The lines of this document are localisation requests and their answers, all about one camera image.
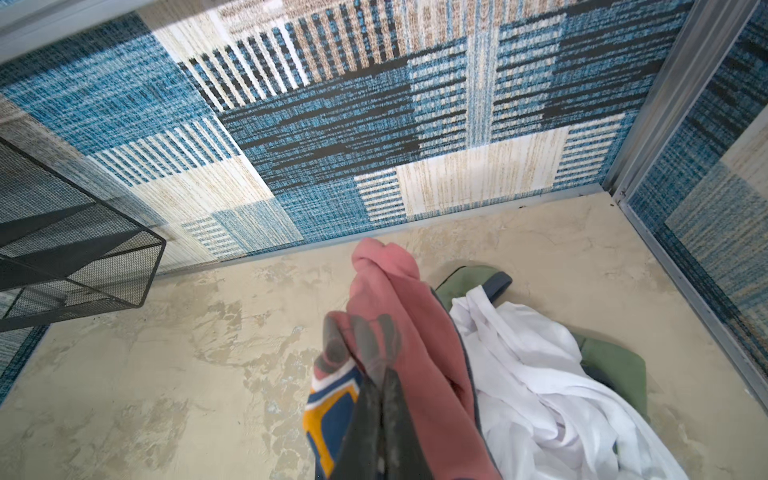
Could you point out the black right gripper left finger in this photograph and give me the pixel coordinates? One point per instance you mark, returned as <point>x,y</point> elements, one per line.
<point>360,454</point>

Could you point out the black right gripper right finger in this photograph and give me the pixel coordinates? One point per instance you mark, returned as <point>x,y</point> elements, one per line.
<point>402,453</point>

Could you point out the red printed t-shirt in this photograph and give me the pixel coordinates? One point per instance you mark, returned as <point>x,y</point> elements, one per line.
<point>394,320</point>

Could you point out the white cloth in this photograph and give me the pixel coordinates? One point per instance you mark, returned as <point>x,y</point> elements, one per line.
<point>541,415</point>

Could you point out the black wire mesh shelf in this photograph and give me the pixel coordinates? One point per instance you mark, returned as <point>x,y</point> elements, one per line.
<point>65,253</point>

